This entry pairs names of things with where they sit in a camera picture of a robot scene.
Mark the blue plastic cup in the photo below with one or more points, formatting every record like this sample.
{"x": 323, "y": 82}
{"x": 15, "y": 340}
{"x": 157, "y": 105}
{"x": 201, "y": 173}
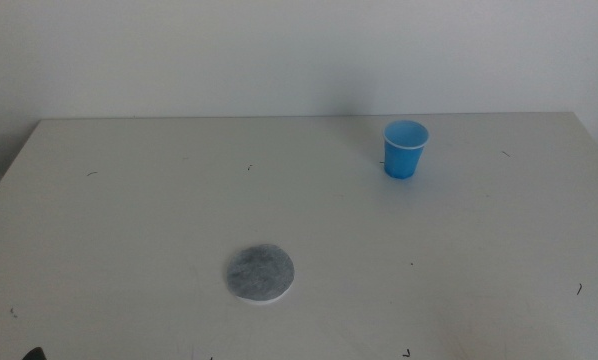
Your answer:
{"x": 401, "y": 160}

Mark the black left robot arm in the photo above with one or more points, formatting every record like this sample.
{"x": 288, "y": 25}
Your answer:
{"x": 34, "y": 355}

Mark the round grey cup mat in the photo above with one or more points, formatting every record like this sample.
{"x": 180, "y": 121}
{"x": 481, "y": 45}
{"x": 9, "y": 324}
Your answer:
{"x": 260, "y": 274}

